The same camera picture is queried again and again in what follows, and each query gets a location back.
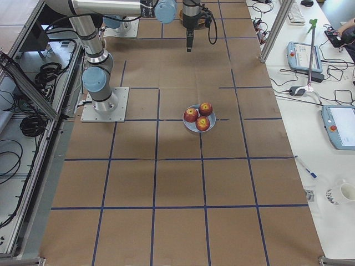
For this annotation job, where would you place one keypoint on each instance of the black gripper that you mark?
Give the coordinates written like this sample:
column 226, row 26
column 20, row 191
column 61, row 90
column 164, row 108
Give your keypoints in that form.
column 189, row 22

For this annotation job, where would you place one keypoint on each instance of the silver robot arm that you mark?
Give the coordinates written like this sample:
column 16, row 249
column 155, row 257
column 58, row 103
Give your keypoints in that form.
column 115, row 23
column 80, row 15

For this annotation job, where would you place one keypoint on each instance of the wicker basket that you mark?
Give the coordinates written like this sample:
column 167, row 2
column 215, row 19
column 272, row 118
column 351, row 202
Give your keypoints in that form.
column 203, row 20

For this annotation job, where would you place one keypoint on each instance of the red apple on plate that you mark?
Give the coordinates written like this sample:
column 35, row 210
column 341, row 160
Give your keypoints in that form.
column 205, row 109
column 190, row 115
column 202, row 123

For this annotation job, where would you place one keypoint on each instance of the light blue plate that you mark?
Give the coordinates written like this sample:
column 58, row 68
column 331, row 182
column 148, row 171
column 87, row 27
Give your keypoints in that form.
column 192, row 127

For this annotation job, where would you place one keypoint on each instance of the white keyboard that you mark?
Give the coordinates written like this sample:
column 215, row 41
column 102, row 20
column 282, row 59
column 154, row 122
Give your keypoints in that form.
column 295, row 16

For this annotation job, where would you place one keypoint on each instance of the blue teach pendant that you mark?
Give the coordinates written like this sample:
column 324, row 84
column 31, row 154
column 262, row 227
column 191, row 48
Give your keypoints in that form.
column 339, row 124
column 298, row 56

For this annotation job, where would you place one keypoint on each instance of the black computer mouse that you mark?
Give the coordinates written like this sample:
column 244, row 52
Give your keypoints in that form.
column 307, row 3

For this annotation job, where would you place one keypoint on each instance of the green tipped grabber stick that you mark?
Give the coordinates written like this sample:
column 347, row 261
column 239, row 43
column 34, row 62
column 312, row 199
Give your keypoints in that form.
column 313, row 23

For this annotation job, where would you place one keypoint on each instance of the black power adapter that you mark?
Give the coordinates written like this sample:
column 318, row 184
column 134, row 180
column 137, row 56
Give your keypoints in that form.
column 317, row 77

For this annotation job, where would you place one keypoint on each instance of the white blue pen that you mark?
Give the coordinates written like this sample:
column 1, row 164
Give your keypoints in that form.
column 310, row 172

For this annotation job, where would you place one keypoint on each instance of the white mug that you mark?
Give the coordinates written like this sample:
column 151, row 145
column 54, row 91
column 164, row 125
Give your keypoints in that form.
column 341, row 193

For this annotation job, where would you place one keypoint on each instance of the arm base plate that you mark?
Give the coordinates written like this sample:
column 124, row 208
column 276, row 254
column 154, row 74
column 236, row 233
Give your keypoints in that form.
column 111, row 110
column 131, row 33

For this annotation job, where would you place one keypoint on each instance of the aluminium frame post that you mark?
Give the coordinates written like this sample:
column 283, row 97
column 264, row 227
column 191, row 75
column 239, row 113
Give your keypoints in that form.
column 275, row 29

